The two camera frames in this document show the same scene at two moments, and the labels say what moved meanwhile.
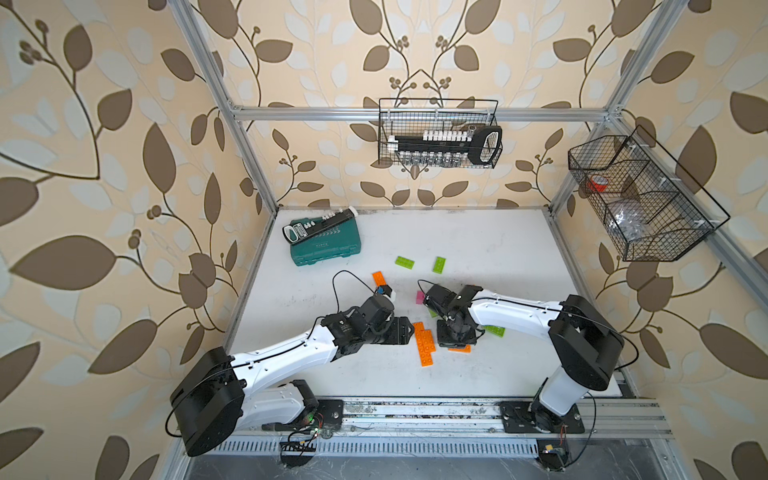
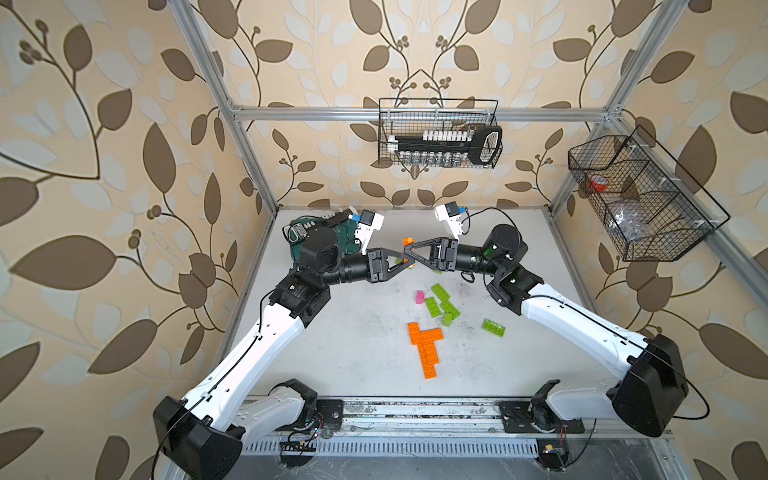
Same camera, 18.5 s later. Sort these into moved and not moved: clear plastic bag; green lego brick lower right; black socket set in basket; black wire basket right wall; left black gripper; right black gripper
Moved: right black gripper; left black gripper
Not moved: green lego brick lower right; black socket set in basket; black wire basket right wall; clear plastic bag
